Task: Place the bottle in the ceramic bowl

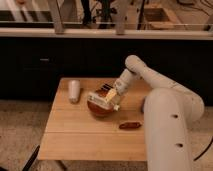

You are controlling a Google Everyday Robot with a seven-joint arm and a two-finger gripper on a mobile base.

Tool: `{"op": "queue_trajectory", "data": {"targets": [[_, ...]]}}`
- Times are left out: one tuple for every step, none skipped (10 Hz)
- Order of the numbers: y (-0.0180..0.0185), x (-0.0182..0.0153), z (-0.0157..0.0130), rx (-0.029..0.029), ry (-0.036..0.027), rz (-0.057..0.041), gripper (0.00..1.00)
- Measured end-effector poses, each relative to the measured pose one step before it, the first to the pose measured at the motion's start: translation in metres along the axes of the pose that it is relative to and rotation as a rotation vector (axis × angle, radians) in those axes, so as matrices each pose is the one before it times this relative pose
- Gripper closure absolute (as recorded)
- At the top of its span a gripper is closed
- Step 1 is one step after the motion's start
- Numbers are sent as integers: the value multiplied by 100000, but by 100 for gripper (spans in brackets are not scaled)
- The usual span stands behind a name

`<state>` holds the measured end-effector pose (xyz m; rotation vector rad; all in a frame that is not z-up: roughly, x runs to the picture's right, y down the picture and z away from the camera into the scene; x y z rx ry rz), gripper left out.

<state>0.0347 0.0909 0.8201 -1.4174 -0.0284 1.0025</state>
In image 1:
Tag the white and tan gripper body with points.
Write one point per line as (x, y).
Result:
(112, 97)

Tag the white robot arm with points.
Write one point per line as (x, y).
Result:
(168, 109)

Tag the brown ceramic bowl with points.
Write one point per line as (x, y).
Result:
(97, 104)

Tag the brown sausage-shaped object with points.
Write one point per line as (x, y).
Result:
(130, 125)

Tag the wooden table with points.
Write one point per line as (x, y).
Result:
(73, 133)

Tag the black cabinet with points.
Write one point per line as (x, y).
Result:
(31, 67)

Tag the black table leg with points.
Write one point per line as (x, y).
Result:
(31, 160)

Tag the white railing ledge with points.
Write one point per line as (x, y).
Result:
(107, 34)

